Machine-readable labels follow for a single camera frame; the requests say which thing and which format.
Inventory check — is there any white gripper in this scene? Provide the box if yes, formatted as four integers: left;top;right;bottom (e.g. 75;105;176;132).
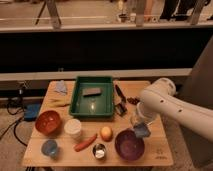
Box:
130;102;157;126

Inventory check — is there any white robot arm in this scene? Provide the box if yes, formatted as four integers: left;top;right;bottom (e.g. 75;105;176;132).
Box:
130;78;213;142

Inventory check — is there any purple bowl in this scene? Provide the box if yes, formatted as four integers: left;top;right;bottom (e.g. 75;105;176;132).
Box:
115;129;145;161

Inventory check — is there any red bowl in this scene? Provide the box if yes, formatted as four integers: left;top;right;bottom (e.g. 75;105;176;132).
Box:
35;110;61;135

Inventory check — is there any dark grape bunch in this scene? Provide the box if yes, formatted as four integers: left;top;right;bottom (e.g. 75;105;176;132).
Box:
127;97;140;105

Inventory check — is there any yellow apple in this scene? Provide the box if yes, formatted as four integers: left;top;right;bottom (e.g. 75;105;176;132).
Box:
100;126;113;142

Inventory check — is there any green plastic tray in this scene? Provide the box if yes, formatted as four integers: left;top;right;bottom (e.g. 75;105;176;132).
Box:
69;76;114;118

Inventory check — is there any small metal cup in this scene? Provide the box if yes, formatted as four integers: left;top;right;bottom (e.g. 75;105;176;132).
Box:
92;143;106;159

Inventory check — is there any grey block in tray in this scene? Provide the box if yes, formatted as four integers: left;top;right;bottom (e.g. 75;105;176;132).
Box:
82;88;101;97

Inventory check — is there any orange carrot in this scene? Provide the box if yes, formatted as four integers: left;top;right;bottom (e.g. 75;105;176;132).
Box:
74;134;97;152

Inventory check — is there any white cup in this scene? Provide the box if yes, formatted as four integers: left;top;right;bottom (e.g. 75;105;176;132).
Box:
64;119;82;138

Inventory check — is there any yellow banana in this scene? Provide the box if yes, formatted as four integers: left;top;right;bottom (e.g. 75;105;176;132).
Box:
49;98;70;107

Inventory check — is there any light blue cloth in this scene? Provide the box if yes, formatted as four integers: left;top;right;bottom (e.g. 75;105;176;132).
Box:
55;80;67;95

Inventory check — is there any blue cup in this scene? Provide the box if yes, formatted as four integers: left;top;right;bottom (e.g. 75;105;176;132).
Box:
41;139;58;157

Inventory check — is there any blue box on floor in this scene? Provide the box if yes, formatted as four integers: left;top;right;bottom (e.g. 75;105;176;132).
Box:
24;103;41;121

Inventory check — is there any black cable on floor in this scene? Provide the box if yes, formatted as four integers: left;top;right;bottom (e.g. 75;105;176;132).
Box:
0;96;29;148

